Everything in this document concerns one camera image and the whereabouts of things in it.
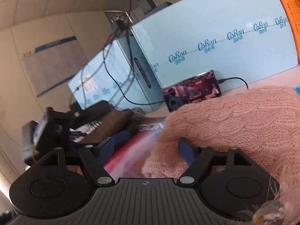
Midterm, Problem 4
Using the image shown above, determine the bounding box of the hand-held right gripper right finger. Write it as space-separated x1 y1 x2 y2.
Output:
177 137 258 189

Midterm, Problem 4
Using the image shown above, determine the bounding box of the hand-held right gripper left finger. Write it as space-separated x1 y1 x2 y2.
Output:
33 136 116 188

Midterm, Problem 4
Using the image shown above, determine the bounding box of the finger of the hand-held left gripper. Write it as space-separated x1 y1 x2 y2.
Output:
68 131 131 152

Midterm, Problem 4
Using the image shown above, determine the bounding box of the pink knit sweater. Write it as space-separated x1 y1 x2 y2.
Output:
141 86 300 218

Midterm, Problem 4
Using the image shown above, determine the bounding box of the brown object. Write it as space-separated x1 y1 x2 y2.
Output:
80 109 141 146

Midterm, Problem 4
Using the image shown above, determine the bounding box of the black object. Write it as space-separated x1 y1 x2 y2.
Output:
70 100 113 122

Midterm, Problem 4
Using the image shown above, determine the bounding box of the black smartphone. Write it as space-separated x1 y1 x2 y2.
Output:
162 70 222 112

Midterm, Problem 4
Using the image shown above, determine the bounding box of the light blue carton with sticker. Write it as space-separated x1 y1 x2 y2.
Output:
67 35 165 112

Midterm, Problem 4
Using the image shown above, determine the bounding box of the small black power adapter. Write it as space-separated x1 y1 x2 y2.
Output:
111 19 127 32

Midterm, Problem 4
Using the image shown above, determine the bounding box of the large black power adapter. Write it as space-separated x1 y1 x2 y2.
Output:
137 0 157 15

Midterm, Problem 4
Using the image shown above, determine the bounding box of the large light blue carton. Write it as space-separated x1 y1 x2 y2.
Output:
130 0 300 92

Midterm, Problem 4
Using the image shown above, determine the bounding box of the flat black device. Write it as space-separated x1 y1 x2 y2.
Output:
150 2 173 12

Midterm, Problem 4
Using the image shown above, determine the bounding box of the orange carton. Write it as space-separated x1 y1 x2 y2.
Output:
269 0 300 64

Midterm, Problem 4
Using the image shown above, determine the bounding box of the blue and white wall chart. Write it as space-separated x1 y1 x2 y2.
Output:
20 36 89 98

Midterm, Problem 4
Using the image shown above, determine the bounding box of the long black power cable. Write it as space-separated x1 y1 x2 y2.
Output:
102 28 165 105

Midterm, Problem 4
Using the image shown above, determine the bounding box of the black phone charging cable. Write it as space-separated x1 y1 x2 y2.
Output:
218 76 249 90

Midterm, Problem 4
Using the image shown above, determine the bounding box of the metal wall socket plate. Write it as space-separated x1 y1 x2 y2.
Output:
104 10 131 27

